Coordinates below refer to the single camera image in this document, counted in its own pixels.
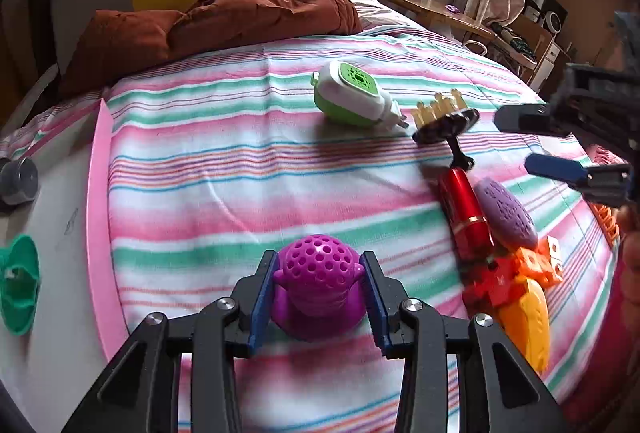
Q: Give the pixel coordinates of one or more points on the purple oval textured pad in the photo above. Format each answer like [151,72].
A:
[505,210]

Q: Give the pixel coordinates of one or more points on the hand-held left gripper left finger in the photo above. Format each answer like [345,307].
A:
[262,300]

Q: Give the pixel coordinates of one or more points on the brown quilt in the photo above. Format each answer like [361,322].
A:
[240,8]

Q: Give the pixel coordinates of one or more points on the black chair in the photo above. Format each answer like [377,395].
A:
[45,18]

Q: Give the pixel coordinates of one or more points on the red metallic cylinder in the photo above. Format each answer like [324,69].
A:
[462,208]

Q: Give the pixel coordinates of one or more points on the orange plastic block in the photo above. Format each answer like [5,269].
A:
[542,260]

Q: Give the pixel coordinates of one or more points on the striped bed sheet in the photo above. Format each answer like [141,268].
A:
[225,163]

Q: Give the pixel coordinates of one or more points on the orange lattice plastic piece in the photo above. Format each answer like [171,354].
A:
[607,223]

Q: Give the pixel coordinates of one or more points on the cardboard box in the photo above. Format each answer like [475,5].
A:
[537,48]

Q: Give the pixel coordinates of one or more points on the person's right hand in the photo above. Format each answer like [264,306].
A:
[631,243]

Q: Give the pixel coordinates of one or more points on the red puzzle piece block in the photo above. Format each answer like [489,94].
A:
[492,285]

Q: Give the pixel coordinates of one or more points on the yellow plastic toy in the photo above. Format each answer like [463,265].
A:
[527,323]

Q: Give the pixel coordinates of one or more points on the green and white plug-in device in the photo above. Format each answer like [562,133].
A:
[350,98]

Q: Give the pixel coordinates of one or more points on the purple perforated plastic toy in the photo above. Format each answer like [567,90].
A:
[320,278]

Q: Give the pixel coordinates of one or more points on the wooden bedside table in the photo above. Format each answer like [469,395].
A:
[440,15]

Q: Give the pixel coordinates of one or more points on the grey jar with black lid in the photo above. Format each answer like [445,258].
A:
[19,180]

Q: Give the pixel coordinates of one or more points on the brown scalp massager comb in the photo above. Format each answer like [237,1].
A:
[445,125]

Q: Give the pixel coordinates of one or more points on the striped pillow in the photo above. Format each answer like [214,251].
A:
[380,13]

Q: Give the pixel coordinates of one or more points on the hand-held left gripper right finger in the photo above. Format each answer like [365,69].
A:
[377,305]

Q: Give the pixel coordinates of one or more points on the black speaker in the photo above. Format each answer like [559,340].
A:
[550,13]

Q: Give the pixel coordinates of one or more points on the pink-edged white tray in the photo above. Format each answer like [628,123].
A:
[60,238]

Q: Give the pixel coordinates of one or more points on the green plastic cup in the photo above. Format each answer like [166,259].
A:
[20,285]

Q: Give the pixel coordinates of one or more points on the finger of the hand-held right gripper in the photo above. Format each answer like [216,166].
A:
[555,165]
[522,118]

